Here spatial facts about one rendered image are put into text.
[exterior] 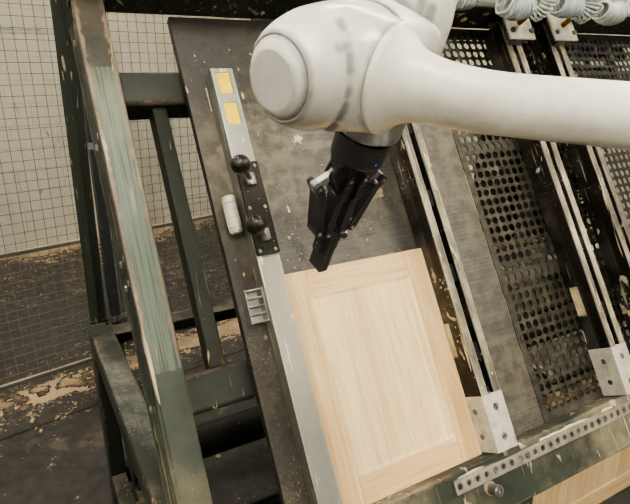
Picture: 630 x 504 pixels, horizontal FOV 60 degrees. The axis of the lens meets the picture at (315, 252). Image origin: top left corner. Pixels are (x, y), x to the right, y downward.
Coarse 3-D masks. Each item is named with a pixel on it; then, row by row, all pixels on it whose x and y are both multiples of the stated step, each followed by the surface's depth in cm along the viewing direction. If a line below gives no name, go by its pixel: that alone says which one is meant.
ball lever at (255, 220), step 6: (252, 216) 100; (258, 216) 100; (246, 222) 100; (252, 222) 99; (258, 222) 99; (264, 222) 100; (246, 228) 100; (252, 228) 99; (258, 228) 99; (264, 228) 100; (252, 234) 100; (258, 234) 100; (264, 234) 108; (264, 240) 110
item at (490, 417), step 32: (416, 128) 133; (416, 160) 130; (416, 192) 129; (416, 224) 131; (448, 224) 129; (448, 256) 128; (448, 288) 125; (448, 320) 126; (480, 352) 124; (480, 384) 121; (480, 416) 122; (480, 448) 123
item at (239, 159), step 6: (234, 156) 102; (240, 156) 101; (246, 156) 102; (234, 162) 101; (240, 162) 101; (246, 162) 101; (234, 168) 101; (240, 168) 101; (246, 168) 101; (240, 174) 103; (246, 174) 107; (252, 174) 112; (246, 180) 112; (252, 180) 112
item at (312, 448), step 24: (216, 72) 117; (216, 96) 116; (216, 120) 118; (240, 144) 115; (240, 192) 112; (240, 216) 114; (264, 264) 110; (264, 288) 109; (288, 312) 110; (288, 336) 109; (288, 360) 107; (288, 384) 106; (288, 408) 108; (312, 408) 107; (312, 432) 106; (312, 456) 104; (312, 480) 103; (336, 480) 105
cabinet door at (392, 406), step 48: (288, 288) 113; (336, 288) 118; (384, 288) 124; (432, 288) 129; (336, 336) 116; (384, 336) 121; (432, 336) 126; (336, 384) 113; (384, 384) 118; (432, 384) 123; (336, 432) 110; (384, 432) 115; (432, 432) 120; (384, 480) 112
